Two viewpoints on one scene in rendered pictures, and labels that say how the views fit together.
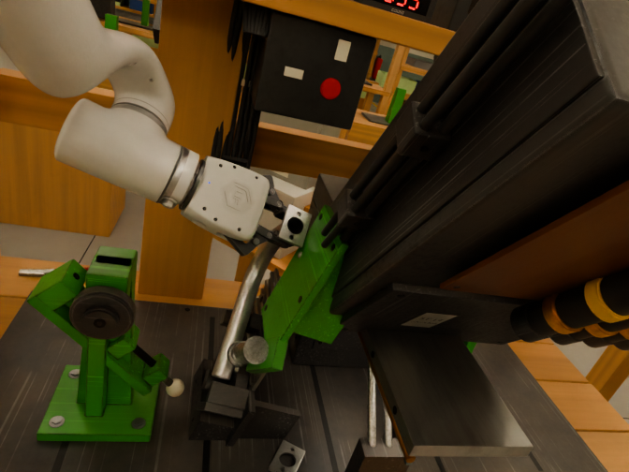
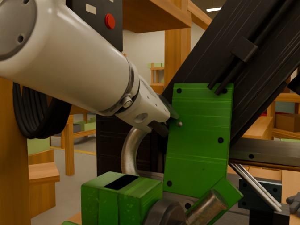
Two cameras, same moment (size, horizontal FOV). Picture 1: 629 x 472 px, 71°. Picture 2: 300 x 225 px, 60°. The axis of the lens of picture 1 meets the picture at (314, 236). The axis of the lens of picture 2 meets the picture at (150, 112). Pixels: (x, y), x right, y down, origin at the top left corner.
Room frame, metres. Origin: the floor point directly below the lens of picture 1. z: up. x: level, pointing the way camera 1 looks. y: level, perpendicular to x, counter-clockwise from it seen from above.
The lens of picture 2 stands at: (0.27, 0.40, 1.26)
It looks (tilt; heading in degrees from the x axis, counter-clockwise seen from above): 6 degrees down; 314
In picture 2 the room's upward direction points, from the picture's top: straight up
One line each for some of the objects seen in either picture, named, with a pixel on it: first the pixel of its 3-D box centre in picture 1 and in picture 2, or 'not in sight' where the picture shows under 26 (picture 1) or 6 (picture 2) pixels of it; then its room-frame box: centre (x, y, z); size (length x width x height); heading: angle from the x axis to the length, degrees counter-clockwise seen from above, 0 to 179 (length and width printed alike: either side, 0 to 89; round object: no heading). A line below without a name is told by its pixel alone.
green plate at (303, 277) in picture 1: (320, 284); (202, 135); (0.54, -0.03, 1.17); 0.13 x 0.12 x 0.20; 107
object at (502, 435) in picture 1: (410, 338); (234, 148); (0.55, -0.19, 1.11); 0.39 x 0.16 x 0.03; 17
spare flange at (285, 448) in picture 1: (286, 460); not in sight; (0.45, -0.05, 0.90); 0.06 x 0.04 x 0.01; 166
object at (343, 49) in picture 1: (309, 68); (80, 14); (0.79, 0.09, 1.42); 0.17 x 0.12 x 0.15; 107
